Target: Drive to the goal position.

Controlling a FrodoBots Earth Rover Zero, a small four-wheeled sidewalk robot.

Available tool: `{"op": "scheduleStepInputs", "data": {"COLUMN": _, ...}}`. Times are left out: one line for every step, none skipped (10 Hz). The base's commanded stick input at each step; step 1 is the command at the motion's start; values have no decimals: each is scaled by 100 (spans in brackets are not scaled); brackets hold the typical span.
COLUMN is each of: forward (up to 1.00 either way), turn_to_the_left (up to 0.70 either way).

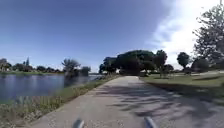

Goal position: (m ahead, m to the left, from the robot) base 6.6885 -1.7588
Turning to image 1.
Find tree with thin trunk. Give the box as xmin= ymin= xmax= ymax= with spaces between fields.
xmin=192 ymin=3 xmax=224 ymax=72

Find bushy trees at water's edge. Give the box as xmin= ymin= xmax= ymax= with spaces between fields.
xmin=61 ymin=58 xmax=92 ymax=78

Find grass verge beside water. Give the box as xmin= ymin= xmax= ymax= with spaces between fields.
xmin=0 ymin=75 xmax=118 ymax=128

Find lake water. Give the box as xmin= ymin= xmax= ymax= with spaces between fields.
xmin=0 ymin=73 xmax=103 ymax=103

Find round dark tree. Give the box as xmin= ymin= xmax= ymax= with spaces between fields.
xmin=176 ymin=51 xmax=191 ymax=70

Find distant tree line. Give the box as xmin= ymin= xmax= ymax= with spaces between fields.
xmin=0 ymin=57 xmax=64 ymax=74

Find distant dark trees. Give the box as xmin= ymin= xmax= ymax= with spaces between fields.
xmin=190 ymin=56 xmax=224 ymax=73

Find robot's own part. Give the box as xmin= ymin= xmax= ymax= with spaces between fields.
xmin=72 ymin=118 xmax=86 ymax=128
xmin=143 ymin=116 xmax=158 ymax=128

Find clump of large dark trees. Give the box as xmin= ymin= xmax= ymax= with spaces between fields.
xmin=98 ymin=49 xmax=174 ymax=78

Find grey paved path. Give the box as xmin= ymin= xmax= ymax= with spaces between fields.
xmin=28 ymin=75 xmax=224 ymax=128

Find grass field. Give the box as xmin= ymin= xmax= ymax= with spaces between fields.
xmin=139 ymin=70 xmax=224 ymax=104

